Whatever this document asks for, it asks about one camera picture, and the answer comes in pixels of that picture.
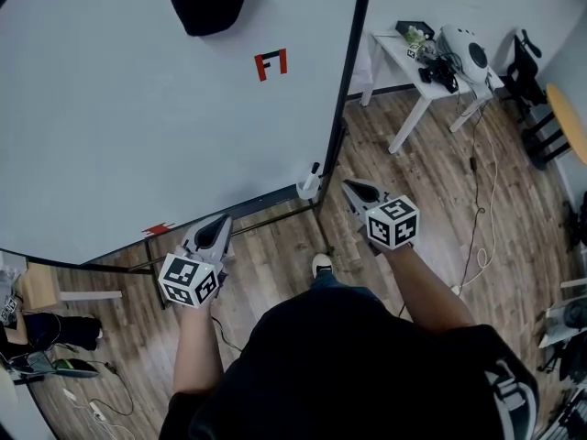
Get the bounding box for person's black shirt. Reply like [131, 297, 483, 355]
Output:
[158, 286, 542, 440]

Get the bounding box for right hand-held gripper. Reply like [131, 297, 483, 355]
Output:
[342, 179, 421, 257]

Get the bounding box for person's right forearm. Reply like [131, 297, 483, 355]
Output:
[380, 243, 476, 336]

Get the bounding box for glossy dark curved device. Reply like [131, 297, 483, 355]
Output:
[50, 357, 101, 380]

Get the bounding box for person's left forearm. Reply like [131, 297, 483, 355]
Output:
[172, 300, 226, 396]

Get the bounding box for black device cable cluster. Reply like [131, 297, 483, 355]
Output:
[416, 55, 460, 94]

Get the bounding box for person's white shoe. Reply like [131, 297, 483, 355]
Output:
[310, 253, 335, 280]

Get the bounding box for black floor cable with adapter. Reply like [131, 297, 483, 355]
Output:
[458, 93, 486, 288]

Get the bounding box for red and black tape mark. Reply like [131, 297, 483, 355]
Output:
[254, 48, 289, 83]

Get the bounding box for grey shoulder strap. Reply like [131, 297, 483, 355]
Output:
[485, 359, 541, 440]

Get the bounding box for small wooden side table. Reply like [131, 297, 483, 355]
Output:
[16, 263, 124, 314]

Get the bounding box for black office chair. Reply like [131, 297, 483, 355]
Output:
[502, 28, 549, 123]

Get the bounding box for white table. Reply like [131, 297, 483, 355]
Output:
[360, 28, 505, 155]

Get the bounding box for black whiteboard eraser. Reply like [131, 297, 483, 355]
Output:
[161, 0, 253, 38]

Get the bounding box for black equipment pile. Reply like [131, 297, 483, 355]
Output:
[540, 341, 587, 440]

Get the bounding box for white rack with black device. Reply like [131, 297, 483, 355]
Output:
[538, 278, 587, 350]

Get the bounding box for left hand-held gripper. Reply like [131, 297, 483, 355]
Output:
[157, 214, 235, 310]

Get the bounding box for black wheeled chair base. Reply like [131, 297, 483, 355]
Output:
[561, 199, 587, 249]

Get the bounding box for white round headset device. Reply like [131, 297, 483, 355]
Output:
[435, 24, 492, 84]

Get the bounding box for black tray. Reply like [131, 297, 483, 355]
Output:
[394, 19, 436, 40]

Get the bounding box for person's blue jeans leg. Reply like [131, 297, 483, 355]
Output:
[307, 270, 382, 306]

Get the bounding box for round wooden table black legs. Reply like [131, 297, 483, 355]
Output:
[522, 83, 587, 171]

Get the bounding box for white floor cable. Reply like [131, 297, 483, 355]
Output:
[451, 107, 499, 295]

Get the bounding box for thin black cable with adapter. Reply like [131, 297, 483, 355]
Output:
[91, 358, 135, 417]

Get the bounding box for white whiteboard black frame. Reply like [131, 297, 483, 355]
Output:
[0, 0, 377, 266]

